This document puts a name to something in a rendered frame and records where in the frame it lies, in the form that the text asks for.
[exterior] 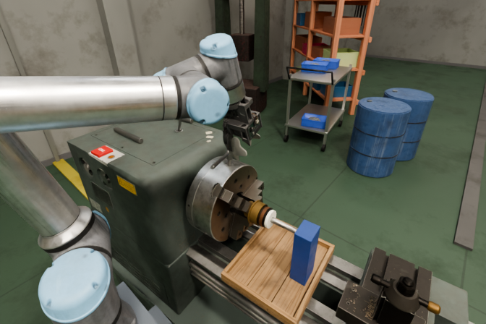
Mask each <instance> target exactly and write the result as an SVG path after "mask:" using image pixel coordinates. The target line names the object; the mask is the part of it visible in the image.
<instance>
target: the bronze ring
mask: <svg viewBox="0 0 486 324"><path fill-rule="evenodd" d="M250 203H252V206H251V208H250V210H249V213H245V212H244V216H246V217H247V220H248V223H253V224H255V225H257V226H262V227H264V228H265V225H264V223H265V218H266V216H267V214H268V212H269V211H270V210H273V209H272V208H270V207H268V205H266V204H265V203H263V202H261V200H256V201H255V202H253V201H250Z"/></svg>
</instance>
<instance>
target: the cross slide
mask: <svg viewBox="0 0 486 324"><path fill-rule="evenodd" d="M414 266H415V264H414V263H411V262H409V261H407V260H405V259H402V258H400V257H397V256H395V255H393V254H391V253H390V256H387V255H386V251H384V250H381V249H379V248H377V247H375V249H374V252H373V254H372V258H371V261H370V264H369V267H368V269H367V273H366V276H365V278H364V282H363V284H362V287H363V288H365V289H367V290H369V291H371V292H373V293H375V294H377V295H378V296H379V295H380V292H381V289H382V287H383V286H381V285H379V286H378V285H377V284H375V283H373V282H371V280H370V279H371V277H372V274H373V273H375V274H377V275H379V276H381V277H382V279H384V280H385V279H387V280H388V281H390V279H391V278H394V279H400V276H405V277H410V279H411V280H413V281H414V282H415V283H416V284H417V285H416V290H418V294H419V297H421V298H423V299H425V300H427V301H430V291H431V283H432V271H430V270H428V269H425V268H423V267H420V266H419V267H418V269H416V268H415V267H414ZM428 314H429V311H428V310H427V308H426V307H423V306H422V305H421V307H420V308H419V310H418V311H416V312H415V315H417V316H419V317H421V316H422V318H423V319H425V320H426V323H425V324H427V322H428Z"/></svg>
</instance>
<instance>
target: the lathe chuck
mask: <svg viewBox="0 0 486 324"><path fill-rule="evenodd" d="M226 163H228V160H227V159H224V160H223V161H222V162H221V163H219V164H218V165H217V166H216V167H215V168H214V169H210V170H209V171H208V172H207V174H206V175H205V176H204V178H203V179H202V181H201V182H200V185H199V187H198V188H197V191H196V194H195V198H194V202H193V206H192V219H193V222H194V225H195V226H196V228H197V229H198V230H200V231H201V232H203V231H204V232H206V233H207V235H208V236H210V237H212V238H213V239H215V240H216V241H219V242H223V241H226V240H227V239H228V235H229V228H230V225H231V218H232V214H231V213H230V208H235V207H234V206H232V205H230V204H228V203H226V202H224V201H223V200H221V199H219V198H218V197H216V196H214V197H212V192H213V190H214V188H215V186H216V185H218V184H220V185H219V186H221V187H223V188H224V189H227V190H228V191H230V192H233V193H234V194H237V193H238V192H244V191H245V190H246V188H248V186H250V185H251V183H252V182H253V181H254V180H255V179H256V178H257V172H256V170H255V168H254V167H253V166H251V165H248V164H246V163H242V162H241V161H237V160H235V159H232V160H231V163H232V164H233V166H225V164H226ZM204 232H203V233H204Z"/></svg>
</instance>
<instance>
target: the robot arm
mask: <svg viewBox="0 0 486 324"><path fill-rule="evenodd" d="M237 56H238V54H237V52H236V49H235V45H234V42H233V40H232V38H231V36H230V35H227V34H225V33H217V34H213V35H209V36H208V37H206V38H205V39H203V40H201V42H200V53H199V54H197V55H195V56H193V57H191V58H189V59H186V60H184V61H181V62H179V63H177V64H175V65H173V66H170V67H166V68H164V69H163V70H162V71H160V72H158V73H156V74H154V75H153V76H29V77H0V197H1V198H2V199H3V200H4V201H5V202H6V203H7V204H9V205H10V206H11V207H12V208H13V209H14V210H15V211H16V212H17V213H18V214H19V215H20V216H21V217H23V218H24V219H25V220H26V221H27V222H28V223H29V224H30V225H31V226H32V227H33V228H34V229H35V230H36V231H37V232H38V233H39V234H40V235H39V237H38V245H39V246H40V247H41V248H42V249H43V250H44V251H45V252H46V253H47V254H49V255H50V256H51V258H52V260H53V262H52V266H51V267H50V268H47V269H46V271H45V272H44V274H43V276H42V278H41V280H40V283H39V286H38V297H39V300H40V305H41V307H42V309H43V311H44V313H45V314H46V315H47V317H49V318H50V319H51V321H52V323H53V324H137V317H136V314H135V311H134V310H133V308H132V307H131V306H130V305H129V304H128V303H127V302H125V301H124V300H123V299H120V297H119V294H118V291H117V289H116V286H115V283H114V275H113V265H112V256H111V229H110V226H109V224H108V221H107V219H106V217H105V216H104V215H102V214H101V213H99V212H98V211H96V210H94V211H92V210H91V209H89V207H86V206H77V204H76V203H75V202H74V201H73V199H72V198H71V197H70V196H69V195H68V194H67V193H66V192H65V190H64V189H63V188H62V187H61V185H60V184H59V183H58V182H57V181H56V180H55V178H54V177H53V176H52V175H51V174H50V173H49V171H48V170H47V169H46V167H45V166H44V165H43V164H42V163H41V162H40V161H39V160H38V158H37V157H36V156H35V155H34V153H33V152H32V151H31V150H30V149H29V147H28V146H26V144H25V143H24V142H23V141H22V139H21V138H20V137H19V136H18V134H17V133H16V132H29V131H38V130H47V129H65V128H75V127H92V126H101V125H111V124H128V123H138V122H155V121H165V120H174V119H193V120H194V121H196V122H198V123H200V124H204V125H211V124H215V123H217V122H219V121H220V120H222V118H224V120H223V142H224V144H225V146H226V148H227V150H228V151H229V152H230V154H231V155H232V156H233V157H234V158H235V159H236V160H238V161H239V156H247V151H246V150H245V149H244V148H243V147H242V146H241V145H240V141H239V139H238V138H237V137H240V138H241V139H242V141H244V142H246V143H247V144H248V145H249V146H251V139H260V136H259V134H257V132H258V131H259V130H260V128H261V127H263V126H262V122H261V118H260V112H256V111H251V110H250V105H251V104H252V103H253V99H252V98H250V97H246V95H245V94H246V92H245V89H244V83H243V79H242V73H241V70H240V67H239V61H238V58H237ZM233 135H234V136H237V137H233Z"/></svg>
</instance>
